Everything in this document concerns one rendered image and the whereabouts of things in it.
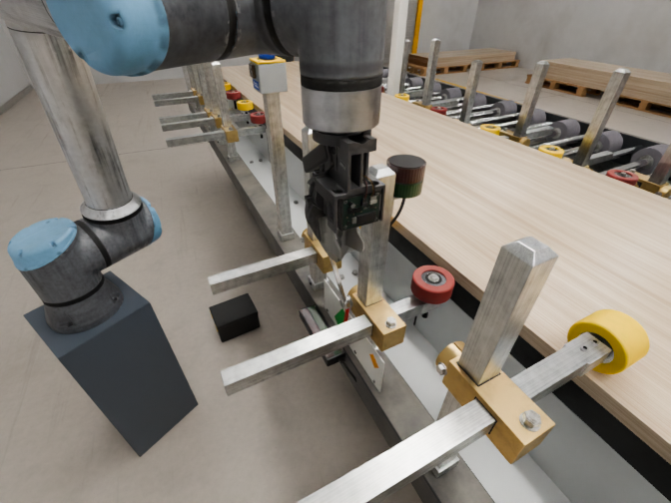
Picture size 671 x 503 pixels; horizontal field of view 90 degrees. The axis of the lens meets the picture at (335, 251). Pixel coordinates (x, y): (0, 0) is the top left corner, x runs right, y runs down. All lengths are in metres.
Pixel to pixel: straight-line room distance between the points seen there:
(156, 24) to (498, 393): 0.50
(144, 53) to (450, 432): 0.47
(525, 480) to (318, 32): 0.80
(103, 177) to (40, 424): 1.15
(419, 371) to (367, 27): 0.73
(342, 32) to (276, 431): 1.36
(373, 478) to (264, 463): 1.07
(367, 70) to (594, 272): 0.63
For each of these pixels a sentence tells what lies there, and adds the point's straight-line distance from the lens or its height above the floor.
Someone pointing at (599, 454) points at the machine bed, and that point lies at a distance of 0.74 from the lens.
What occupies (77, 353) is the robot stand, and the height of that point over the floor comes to 0.58.
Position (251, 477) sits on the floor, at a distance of 1.45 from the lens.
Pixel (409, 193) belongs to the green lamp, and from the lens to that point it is 0.53.
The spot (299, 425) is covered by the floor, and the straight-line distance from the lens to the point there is 1.49.
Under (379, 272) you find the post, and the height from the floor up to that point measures 0.95.
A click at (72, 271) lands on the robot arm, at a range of 1.10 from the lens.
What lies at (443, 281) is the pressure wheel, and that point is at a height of 0.90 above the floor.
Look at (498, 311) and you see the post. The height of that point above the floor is 1.09.
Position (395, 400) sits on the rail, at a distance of 0.74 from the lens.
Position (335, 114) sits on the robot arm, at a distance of 0.38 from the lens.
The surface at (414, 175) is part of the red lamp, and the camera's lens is 0.52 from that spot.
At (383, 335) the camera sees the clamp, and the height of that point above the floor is 0.87.
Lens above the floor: 1.34
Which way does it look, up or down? 37 degrees down
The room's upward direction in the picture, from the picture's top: straight up
